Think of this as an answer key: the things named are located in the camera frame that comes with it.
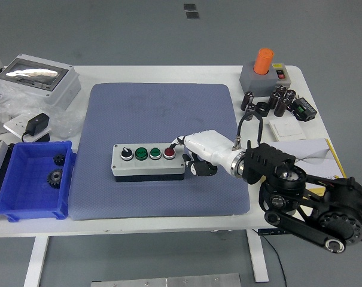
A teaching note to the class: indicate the grey block holder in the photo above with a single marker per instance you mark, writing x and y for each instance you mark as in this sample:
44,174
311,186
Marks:
255,83

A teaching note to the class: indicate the clear plastic bag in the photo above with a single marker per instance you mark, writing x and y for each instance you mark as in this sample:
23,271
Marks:
64,122

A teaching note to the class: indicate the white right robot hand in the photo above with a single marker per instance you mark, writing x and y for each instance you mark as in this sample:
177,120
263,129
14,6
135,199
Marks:
210,143

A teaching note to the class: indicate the white wall socket plate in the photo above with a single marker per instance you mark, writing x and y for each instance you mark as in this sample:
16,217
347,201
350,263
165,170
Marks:
14,124

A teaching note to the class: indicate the grey enclosure with clear window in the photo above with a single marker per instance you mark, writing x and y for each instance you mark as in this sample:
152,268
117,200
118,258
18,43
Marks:
58,89

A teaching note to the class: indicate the white wall switch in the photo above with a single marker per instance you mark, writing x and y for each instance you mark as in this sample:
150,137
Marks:
287,129

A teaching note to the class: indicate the black module with green terminal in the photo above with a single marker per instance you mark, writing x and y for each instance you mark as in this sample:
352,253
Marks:
303,109

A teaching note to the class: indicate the black cylindrical capacitor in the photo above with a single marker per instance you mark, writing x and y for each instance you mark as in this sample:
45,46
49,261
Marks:
250,109
282,107
247,101
281,89
290,96
274,100

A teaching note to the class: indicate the small black bevel gear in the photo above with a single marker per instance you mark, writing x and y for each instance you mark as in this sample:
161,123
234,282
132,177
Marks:
59,159

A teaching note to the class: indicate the black power adapter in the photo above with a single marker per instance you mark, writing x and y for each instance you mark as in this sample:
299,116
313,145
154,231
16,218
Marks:
38,122

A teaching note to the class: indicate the white table leg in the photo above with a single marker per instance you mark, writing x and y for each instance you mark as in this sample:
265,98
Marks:
35,260
258,260

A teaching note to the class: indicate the black desk control panel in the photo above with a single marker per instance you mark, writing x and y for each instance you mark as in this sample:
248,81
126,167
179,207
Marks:
266,232

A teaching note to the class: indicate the grey red-black switch box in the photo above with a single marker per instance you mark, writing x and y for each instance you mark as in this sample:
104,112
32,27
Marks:
282,74

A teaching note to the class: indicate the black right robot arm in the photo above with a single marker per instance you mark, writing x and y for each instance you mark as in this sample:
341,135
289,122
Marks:
333,209

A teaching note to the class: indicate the large black bevel gear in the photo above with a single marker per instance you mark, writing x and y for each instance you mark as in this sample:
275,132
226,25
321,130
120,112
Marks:
54,178

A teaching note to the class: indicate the blue-grey table mat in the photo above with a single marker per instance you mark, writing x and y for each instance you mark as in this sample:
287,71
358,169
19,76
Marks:
138,113

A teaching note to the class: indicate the grey metal plate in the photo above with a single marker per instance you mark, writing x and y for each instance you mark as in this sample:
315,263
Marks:
168,281

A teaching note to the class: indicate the blue plastic bin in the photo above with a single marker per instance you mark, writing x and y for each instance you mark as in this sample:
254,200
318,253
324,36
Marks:
25,194

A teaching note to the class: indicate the orange cylinder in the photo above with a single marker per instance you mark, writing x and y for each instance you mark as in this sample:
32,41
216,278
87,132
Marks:
263,61

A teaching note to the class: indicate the white and yellow cardboard box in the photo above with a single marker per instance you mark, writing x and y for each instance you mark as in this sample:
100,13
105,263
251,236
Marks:
312,152

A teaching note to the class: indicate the grey four-button control box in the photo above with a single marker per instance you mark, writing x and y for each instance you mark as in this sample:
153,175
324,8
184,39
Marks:
147,169

